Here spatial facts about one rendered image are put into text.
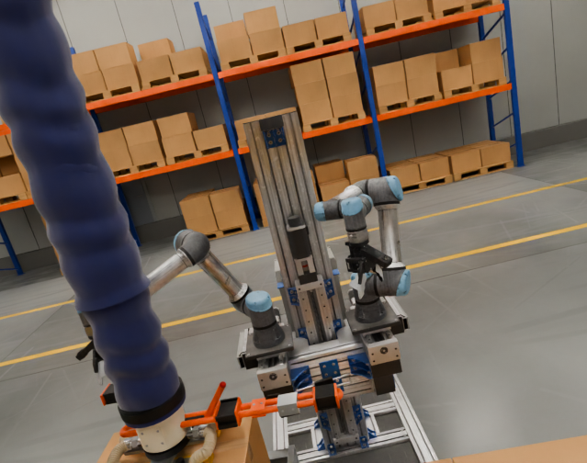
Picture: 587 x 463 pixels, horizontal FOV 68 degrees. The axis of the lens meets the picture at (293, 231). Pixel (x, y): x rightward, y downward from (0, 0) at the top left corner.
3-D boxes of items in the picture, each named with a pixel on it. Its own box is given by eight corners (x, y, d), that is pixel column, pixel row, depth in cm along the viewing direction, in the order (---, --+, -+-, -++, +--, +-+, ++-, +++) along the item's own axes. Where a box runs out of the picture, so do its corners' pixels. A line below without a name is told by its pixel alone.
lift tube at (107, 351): (112, 433, 144) (-16, 118, 117) (137, 391, 165) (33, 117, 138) (175, 422, 142) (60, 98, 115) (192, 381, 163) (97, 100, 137)
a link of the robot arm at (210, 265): (253, 322, 208) (175, 245, 183) (240, 315, 220) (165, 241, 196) (270, 303, 211) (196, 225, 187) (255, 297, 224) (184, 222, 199)
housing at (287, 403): (279, 417, 149) (276, 406, 148) (280, 404, 156) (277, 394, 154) (299, 414, 148) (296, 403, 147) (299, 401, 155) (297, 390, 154)
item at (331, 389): (315, 412, 147) (312, 400, 146) (315, 398, 154) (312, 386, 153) (340, 408, 146) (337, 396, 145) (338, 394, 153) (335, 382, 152)
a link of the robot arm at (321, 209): (347, 180, 210) (310, 199, 167) (369, 177, 205) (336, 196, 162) (352, 204, 212) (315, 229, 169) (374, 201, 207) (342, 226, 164)
